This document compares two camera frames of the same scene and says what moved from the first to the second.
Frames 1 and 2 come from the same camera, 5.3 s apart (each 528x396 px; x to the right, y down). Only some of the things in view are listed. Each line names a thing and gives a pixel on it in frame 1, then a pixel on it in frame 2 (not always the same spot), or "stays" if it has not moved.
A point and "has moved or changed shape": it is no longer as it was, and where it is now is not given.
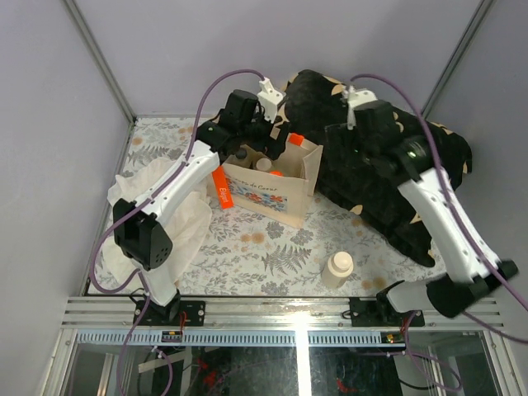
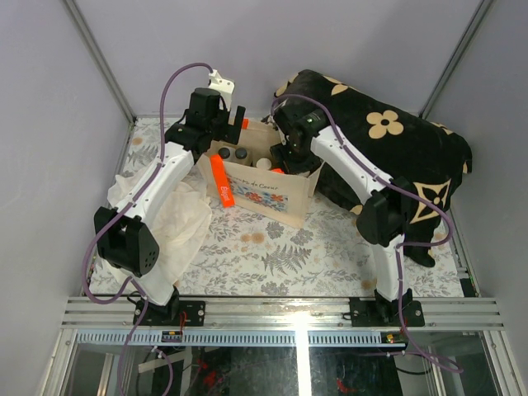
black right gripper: (339, 135) -> (279, 153)
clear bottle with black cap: (241, 153) has moved or changed shape
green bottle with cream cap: (263, 164) stays
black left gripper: (258, 114) -> (227, 132)
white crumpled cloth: (184, 224) stays
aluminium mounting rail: (259, 313) stays
